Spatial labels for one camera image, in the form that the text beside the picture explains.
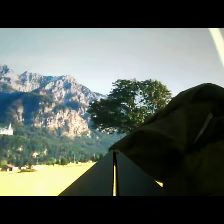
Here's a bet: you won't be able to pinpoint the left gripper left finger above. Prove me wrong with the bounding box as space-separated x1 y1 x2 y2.
58 150 115 197

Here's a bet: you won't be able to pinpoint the dark green pants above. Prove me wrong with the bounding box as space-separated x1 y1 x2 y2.
108 82 224 197

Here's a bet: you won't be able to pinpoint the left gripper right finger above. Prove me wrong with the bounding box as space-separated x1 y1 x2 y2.
115 150 165 197

